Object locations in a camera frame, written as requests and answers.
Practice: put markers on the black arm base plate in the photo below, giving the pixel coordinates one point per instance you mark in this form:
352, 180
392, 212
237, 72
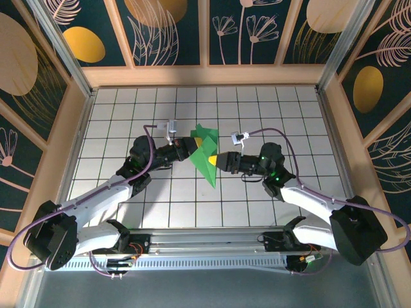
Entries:
273, 244
144, 239

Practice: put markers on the white gridded table mat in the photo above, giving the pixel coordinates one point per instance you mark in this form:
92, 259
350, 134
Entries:
160, 112

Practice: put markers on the grey metal sheet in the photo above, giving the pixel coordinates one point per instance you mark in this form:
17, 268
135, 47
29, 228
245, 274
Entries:
205, 292

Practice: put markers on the aluminium table side rail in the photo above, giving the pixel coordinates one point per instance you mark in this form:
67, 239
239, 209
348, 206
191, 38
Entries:
341, 160
73, 160

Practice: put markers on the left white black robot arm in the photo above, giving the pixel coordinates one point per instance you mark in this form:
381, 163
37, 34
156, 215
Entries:
96, 199

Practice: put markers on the green square paper sheet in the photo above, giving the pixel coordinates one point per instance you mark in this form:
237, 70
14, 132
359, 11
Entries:
204, 160

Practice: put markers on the black electronics module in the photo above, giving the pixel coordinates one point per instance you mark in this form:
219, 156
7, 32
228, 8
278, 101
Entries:
118, 263
298, 264

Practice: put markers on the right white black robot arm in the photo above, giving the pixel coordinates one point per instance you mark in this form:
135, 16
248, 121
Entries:
305, 200

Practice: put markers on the aluminium corner post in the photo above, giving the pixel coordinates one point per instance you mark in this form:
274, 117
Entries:
342, 48
65, 53

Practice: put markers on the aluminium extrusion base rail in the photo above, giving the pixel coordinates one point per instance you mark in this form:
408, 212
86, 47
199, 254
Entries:
205, 244

